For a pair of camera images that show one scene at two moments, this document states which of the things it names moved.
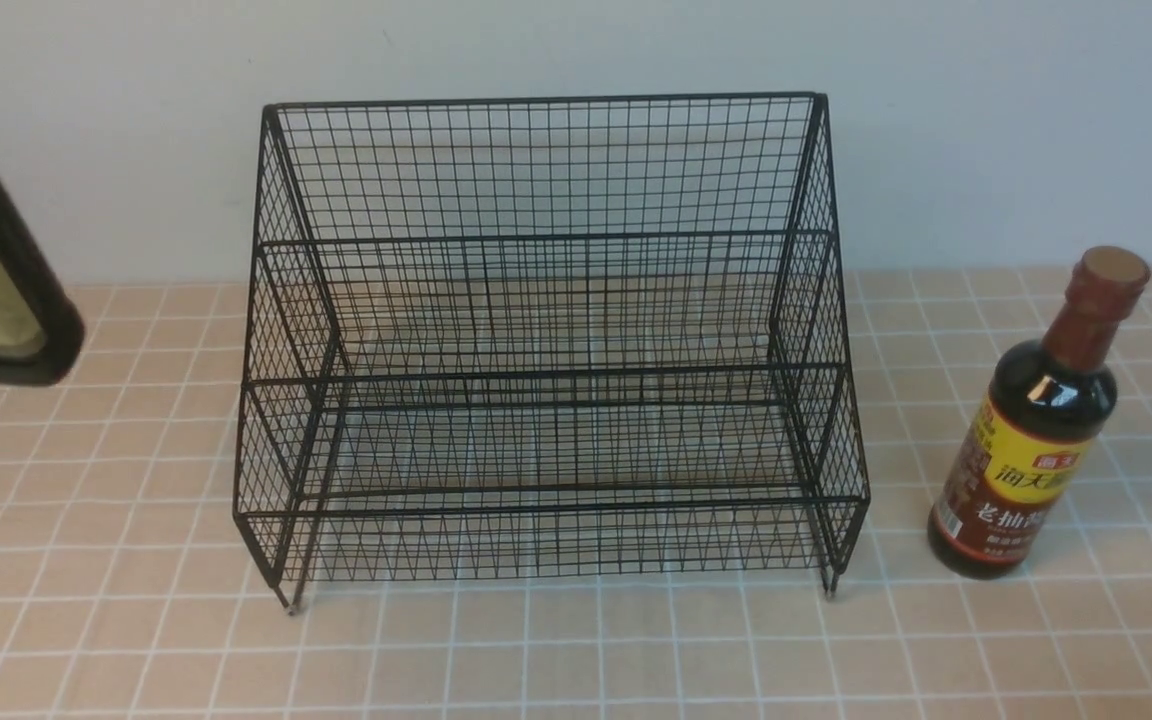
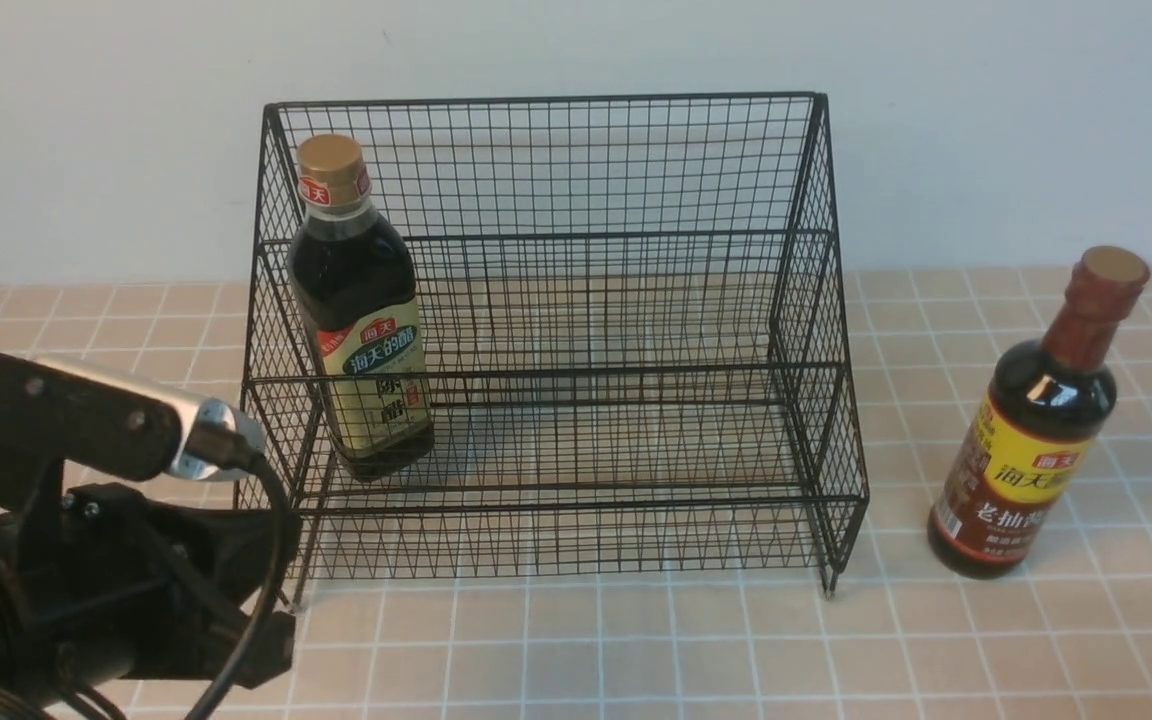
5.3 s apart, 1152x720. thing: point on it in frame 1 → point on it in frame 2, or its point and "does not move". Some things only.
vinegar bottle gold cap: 4,314 → 355,284
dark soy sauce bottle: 1044,410 does not move
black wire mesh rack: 550,338 does not move
